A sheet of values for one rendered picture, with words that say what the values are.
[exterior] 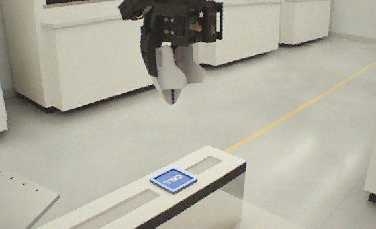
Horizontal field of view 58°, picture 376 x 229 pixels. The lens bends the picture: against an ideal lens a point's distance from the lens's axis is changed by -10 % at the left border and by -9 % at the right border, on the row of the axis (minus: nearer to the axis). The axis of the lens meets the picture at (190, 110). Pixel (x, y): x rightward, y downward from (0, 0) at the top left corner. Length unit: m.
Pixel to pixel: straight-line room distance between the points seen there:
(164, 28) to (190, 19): 0.04
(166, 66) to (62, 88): 2.94
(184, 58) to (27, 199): 0.51
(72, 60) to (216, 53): 2.09
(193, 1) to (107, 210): 0.32
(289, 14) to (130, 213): 6.22
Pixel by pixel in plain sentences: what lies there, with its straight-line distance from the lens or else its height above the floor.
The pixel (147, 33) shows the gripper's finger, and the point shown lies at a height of 1.20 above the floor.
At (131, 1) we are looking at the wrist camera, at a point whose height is 1.24.
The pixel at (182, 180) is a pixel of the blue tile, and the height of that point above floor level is 0.96.
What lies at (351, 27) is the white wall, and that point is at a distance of 8.53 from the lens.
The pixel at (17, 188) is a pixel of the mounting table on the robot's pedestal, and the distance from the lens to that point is 0.92.
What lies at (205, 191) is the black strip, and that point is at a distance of 0.60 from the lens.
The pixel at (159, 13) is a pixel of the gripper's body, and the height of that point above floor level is 1.23.
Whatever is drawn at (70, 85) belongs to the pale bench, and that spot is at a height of 0.31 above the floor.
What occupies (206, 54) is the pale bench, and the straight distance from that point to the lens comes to 4.89.
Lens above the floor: 1.28
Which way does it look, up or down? 21 degrees down
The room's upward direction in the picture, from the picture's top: straight up
